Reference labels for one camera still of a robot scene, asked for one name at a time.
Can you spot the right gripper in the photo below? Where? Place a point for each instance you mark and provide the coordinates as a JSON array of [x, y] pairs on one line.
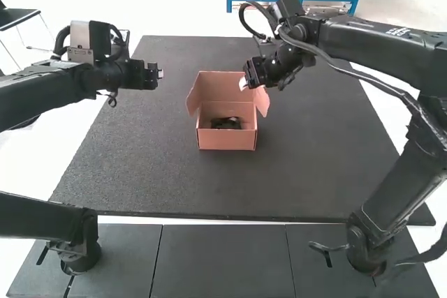
[[265, 69]]

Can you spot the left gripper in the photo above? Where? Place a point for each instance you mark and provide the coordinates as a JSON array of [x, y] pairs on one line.
[[138, 75]]

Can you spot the black square fan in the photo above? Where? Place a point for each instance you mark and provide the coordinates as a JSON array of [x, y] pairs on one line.
[[226, 123]]

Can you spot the cardboard box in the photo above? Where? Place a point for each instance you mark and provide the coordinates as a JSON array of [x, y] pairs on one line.
[[227, 139]]

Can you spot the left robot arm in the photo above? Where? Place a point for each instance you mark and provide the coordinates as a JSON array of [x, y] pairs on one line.
[[42, 85]]

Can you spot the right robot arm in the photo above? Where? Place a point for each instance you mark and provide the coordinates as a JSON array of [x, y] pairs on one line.
[[377, 41]]

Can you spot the black mat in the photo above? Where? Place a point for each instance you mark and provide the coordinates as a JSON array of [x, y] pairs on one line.
[[139, 158]]

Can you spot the black chair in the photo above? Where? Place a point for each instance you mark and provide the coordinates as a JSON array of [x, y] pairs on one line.
[[17, 17]]

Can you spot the dark base panel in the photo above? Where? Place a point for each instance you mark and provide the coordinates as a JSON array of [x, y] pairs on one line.
[[118, 263], [321, 277], [223, 263]]

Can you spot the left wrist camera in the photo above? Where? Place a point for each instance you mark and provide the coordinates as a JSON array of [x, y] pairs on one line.
[[85, 41]]

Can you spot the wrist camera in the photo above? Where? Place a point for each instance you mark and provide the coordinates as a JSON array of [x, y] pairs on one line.
[[291, 8], [85, 41]]

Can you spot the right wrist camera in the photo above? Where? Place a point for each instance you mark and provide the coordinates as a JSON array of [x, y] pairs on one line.
[[291, 8]]

